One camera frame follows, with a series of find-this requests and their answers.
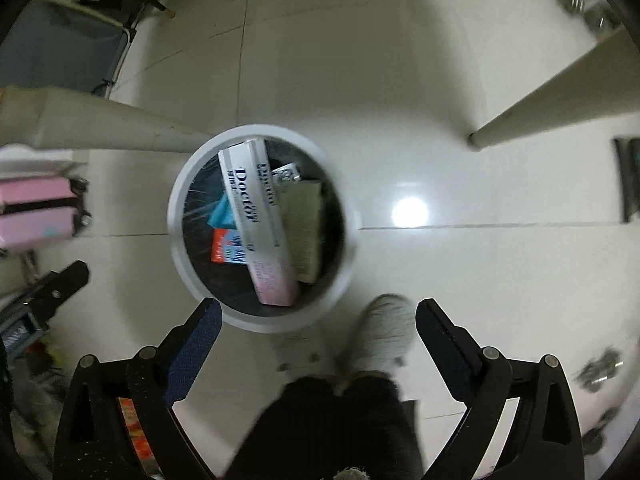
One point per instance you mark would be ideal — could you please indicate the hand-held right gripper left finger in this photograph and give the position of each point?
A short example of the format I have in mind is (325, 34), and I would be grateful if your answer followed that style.
(195, 350)

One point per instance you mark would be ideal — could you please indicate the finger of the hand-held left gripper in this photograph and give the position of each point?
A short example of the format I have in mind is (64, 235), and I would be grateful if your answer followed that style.
(60, 287)

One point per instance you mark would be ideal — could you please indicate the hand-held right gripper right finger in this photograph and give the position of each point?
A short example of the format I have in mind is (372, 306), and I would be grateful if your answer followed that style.
(447, 355)

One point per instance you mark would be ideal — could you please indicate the small red blue box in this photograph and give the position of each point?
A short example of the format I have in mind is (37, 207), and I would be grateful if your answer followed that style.
(225, 247)

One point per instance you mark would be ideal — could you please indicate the white round trash bin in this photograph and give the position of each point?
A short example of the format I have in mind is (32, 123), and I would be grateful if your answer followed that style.
(175, 240)

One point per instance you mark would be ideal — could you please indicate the light blue box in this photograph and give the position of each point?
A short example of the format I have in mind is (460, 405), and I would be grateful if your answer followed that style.
(221, 214)

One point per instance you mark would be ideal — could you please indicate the long white box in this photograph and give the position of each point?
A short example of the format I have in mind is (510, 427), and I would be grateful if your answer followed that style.
(250, 210)

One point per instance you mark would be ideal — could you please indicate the silver blister pack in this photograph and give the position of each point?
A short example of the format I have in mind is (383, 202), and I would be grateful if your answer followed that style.
(287, 174)

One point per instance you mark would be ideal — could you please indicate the grey fluffy slipper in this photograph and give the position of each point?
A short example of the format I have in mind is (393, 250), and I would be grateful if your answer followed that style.
(300, 355)
(385, 330)

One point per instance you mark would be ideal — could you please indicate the pink suitcase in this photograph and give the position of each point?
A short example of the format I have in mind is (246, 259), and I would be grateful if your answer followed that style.
(35, 210)

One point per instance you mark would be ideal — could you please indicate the red printed packet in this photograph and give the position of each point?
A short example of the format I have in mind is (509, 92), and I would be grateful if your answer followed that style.
(135, 427)

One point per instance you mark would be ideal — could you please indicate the person's legs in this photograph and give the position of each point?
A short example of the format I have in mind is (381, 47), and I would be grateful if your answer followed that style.
(325, 425)

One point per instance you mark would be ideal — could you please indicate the cream table leg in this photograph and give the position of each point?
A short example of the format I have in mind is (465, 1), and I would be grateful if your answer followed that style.
(100, 120)
(540, 105)

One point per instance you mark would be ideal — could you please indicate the dark folding cot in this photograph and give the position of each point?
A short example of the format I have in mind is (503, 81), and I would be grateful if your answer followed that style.
(60, 45)

